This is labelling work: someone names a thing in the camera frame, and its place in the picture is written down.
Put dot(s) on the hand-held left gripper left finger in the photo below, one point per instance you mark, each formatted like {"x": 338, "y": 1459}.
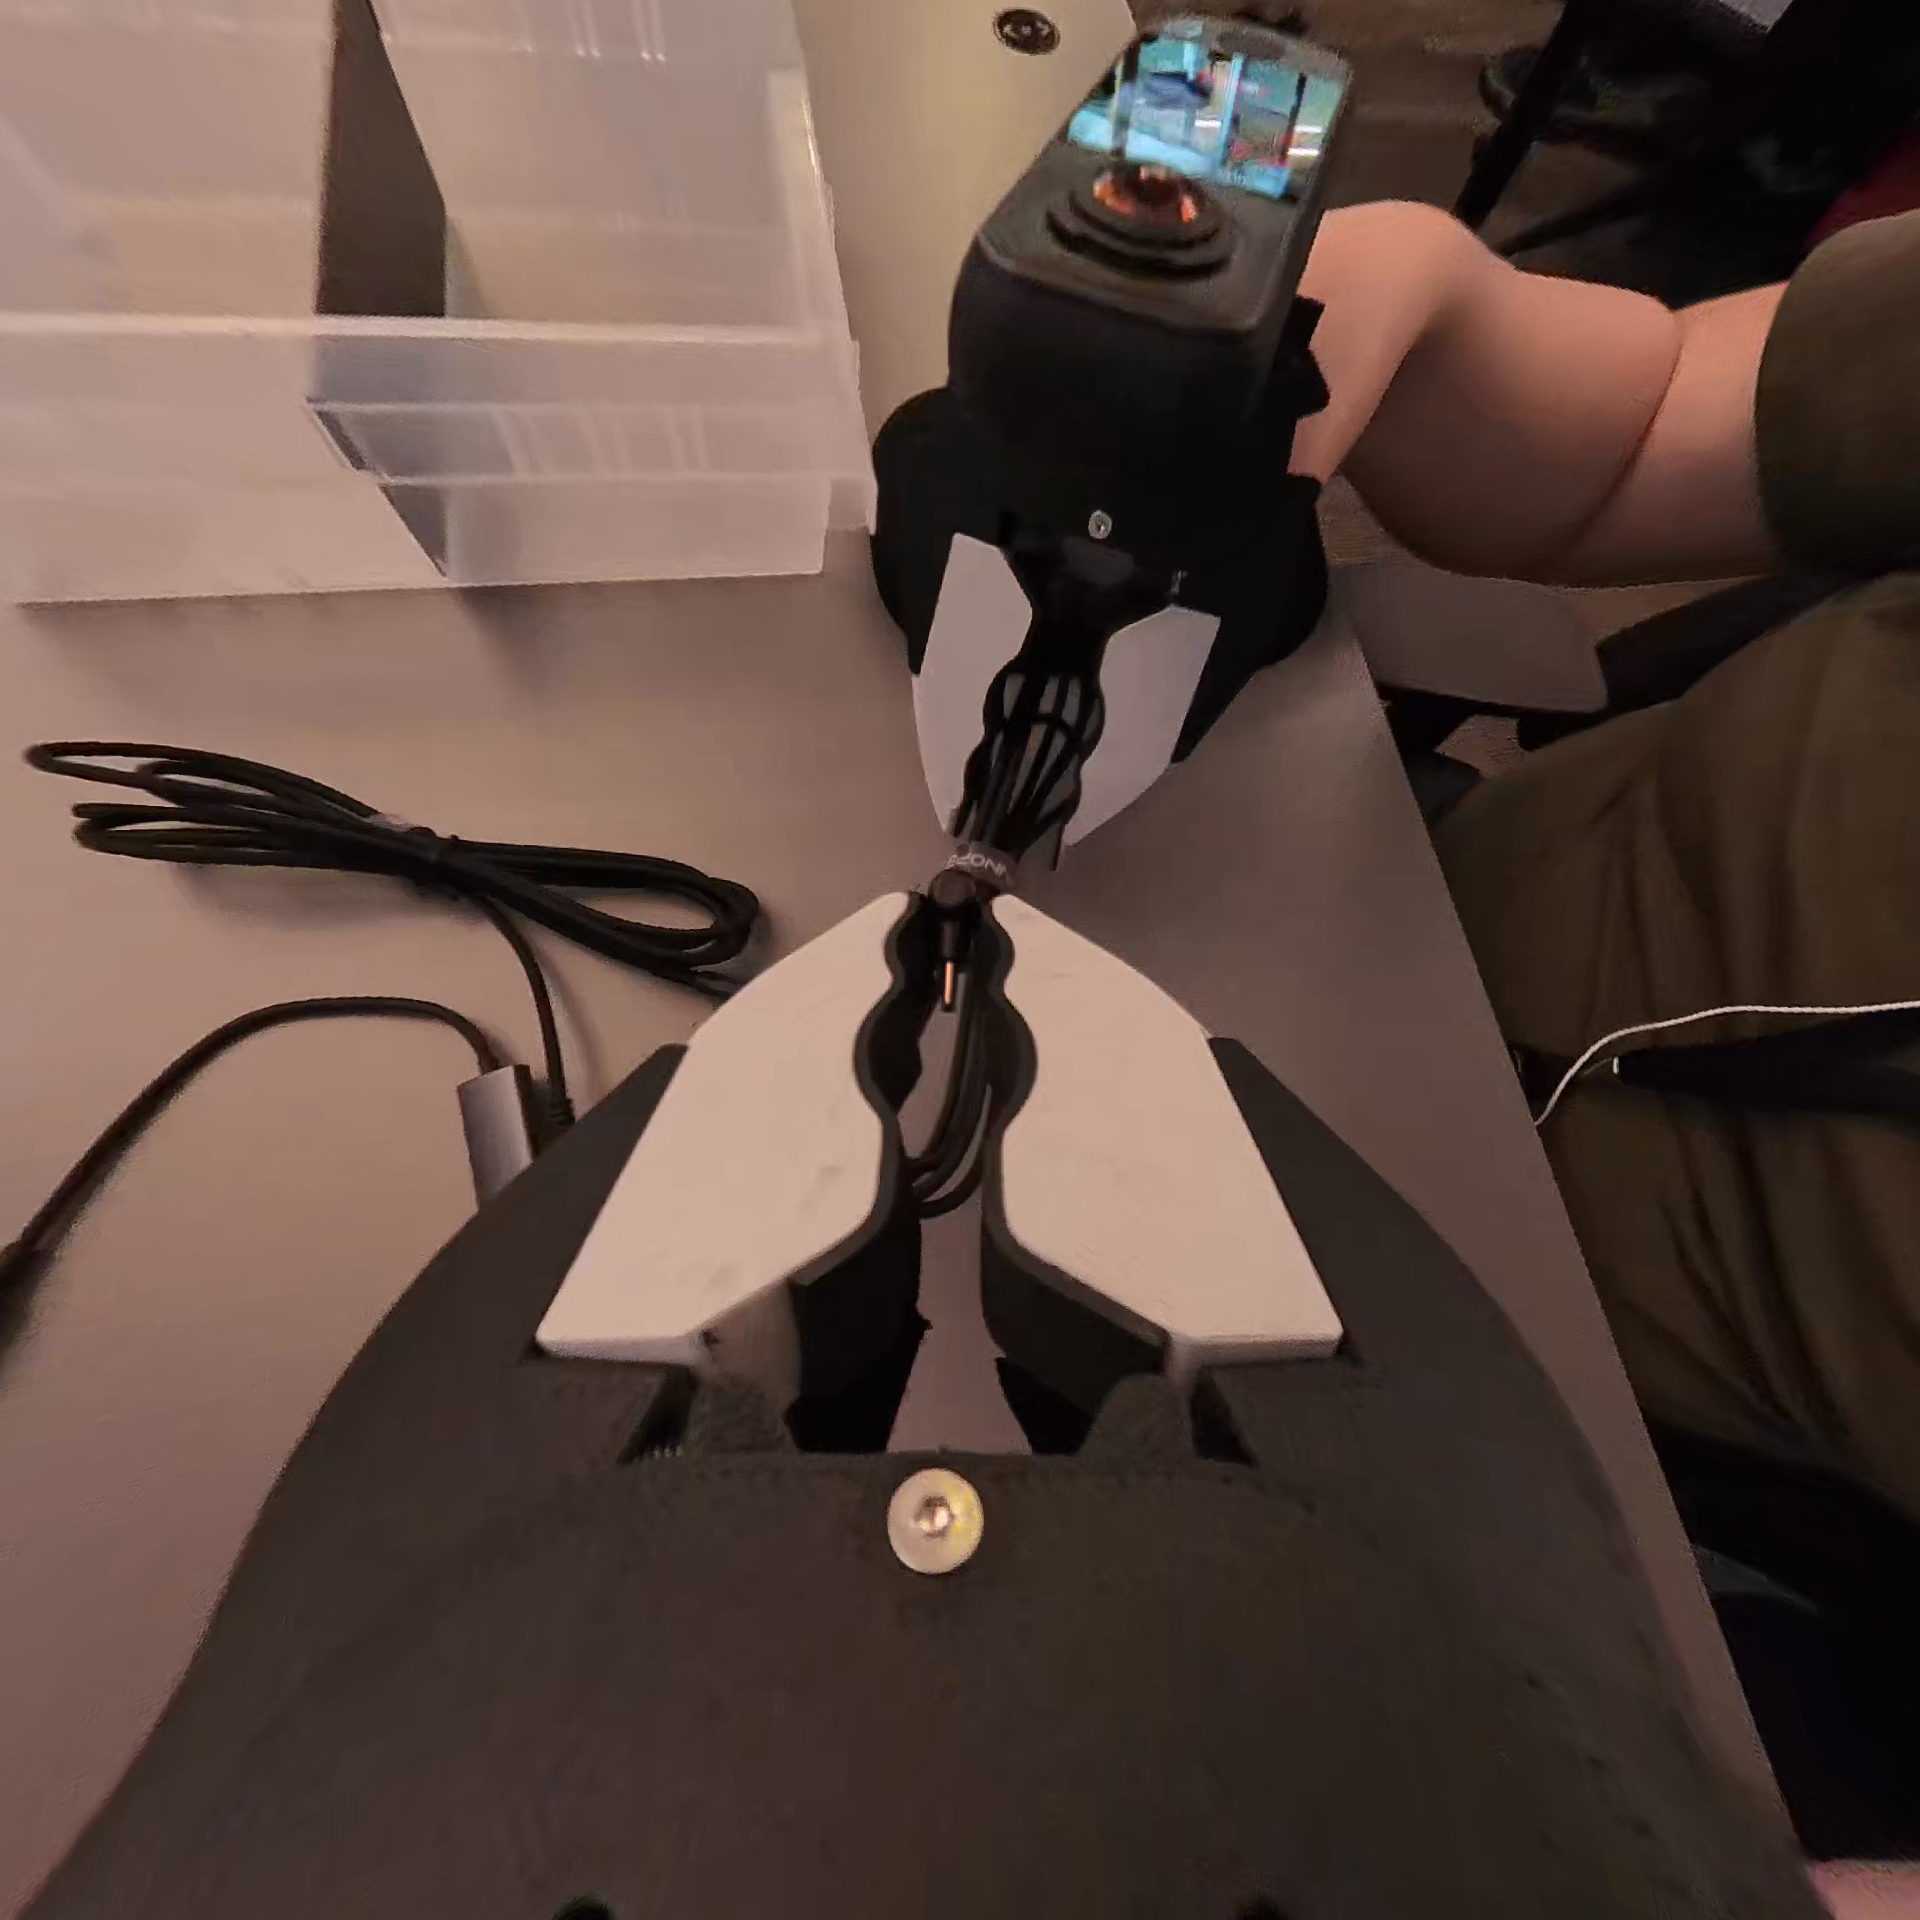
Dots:
{"x": 750, "y": 1186}

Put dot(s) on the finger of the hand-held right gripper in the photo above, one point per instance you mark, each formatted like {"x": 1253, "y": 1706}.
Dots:
{"x": 962, "y": 662}
{"x": 1155, "y": 705}

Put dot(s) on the clear plastic bin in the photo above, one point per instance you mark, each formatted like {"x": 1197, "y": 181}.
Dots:
{"x": 150, "y": 451}

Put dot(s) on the person's right forearm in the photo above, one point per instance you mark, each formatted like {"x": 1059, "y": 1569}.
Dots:
{"x": 1621, "y": 436}

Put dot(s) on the person's right hand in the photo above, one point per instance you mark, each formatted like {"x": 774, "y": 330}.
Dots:
{"x": 1396, "y": 330}

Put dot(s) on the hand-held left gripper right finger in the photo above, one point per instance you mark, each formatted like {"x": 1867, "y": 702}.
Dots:
{"x": 1155, "y": 1186}

